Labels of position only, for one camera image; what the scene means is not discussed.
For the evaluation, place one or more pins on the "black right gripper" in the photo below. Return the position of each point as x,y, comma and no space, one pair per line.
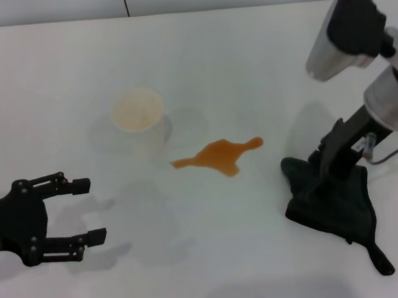
350,144

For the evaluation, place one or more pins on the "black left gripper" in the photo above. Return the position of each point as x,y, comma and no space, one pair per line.
18,222

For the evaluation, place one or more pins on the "dark blue rag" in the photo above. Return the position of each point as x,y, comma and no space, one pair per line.
331,211

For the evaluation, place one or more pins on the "white paper cup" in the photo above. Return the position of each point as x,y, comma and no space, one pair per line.
137,109

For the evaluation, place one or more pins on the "brown water stain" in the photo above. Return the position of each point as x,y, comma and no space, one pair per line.
220,156

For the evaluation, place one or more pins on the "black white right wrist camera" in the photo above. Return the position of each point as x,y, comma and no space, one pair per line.
351,26

